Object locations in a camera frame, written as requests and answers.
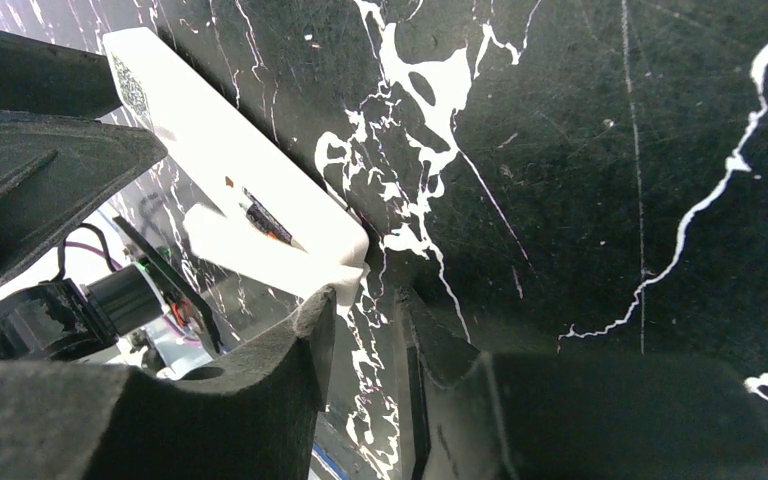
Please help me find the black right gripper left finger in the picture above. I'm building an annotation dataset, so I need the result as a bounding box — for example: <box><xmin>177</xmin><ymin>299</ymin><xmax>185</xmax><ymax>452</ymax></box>
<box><xmin>0</xmin><ymin>287</ymin><xmax>336</xmax><ymax>479</ymax></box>

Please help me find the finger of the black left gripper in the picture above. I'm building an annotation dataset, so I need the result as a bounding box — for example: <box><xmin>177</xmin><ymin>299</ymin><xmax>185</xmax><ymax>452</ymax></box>
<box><xmin>0</xmin><ymin>30</ymin><xmax>122</xmax><ymax>119</ymax></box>

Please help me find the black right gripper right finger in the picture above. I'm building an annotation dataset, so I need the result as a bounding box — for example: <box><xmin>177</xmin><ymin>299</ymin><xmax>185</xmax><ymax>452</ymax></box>
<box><xmin>393</xmin><ymin>289</ymin><xmax>768</xmax><ymax>479</ymax></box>

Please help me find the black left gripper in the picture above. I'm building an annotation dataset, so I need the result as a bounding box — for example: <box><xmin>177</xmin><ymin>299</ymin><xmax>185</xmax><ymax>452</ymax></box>
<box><xmin>0</xmin><ymin>110</ymin><xmax>225</xmax><ymax>361</ymax></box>

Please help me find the white remote control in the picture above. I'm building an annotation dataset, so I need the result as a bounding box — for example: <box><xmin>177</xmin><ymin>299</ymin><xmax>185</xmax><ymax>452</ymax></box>
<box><xmin>102</xmin><ymin>27</ymin><xmax>369</xmax><ymax>267</ymax></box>

